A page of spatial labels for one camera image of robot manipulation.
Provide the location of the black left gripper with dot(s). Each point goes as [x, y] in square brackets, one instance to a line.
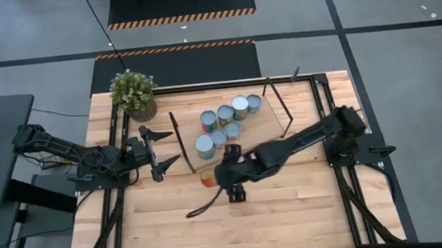
[149, 154]

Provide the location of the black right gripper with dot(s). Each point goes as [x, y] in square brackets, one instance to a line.
[237, 170]

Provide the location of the orange swirl pattern can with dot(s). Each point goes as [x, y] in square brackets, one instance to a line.
[207, 178]

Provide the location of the white light blue can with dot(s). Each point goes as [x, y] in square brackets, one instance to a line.
[218, 135]

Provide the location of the yellow to blue gradient can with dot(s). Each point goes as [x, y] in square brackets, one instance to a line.
[239, 103]
[204, 143]

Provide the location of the pink and teal soup can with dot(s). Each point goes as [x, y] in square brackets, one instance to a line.
[232, 128]

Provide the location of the green red spaghetti sauce can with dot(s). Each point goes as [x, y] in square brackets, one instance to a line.
[208, 119]

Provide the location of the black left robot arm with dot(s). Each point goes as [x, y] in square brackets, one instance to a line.
[58, 148]

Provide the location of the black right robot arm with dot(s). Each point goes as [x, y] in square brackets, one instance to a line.
[306, 136]

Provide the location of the green plant in striped pot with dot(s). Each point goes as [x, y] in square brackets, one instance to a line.
[134, 91]

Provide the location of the black hazard striped floor mat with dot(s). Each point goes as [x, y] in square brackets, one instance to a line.
[180, 3]
[184, 65]

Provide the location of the dark grey desk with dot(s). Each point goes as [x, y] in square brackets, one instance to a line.
[1, 131]

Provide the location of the black metal shelf end frame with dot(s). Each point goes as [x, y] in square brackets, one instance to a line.
[181, 140]
[283, 104]

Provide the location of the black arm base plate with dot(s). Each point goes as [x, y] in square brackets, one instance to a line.
[98, 183]
[371, 147]

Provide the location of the black aluminium table frame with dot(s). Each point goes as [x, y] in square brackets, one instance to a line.
[221, 85]

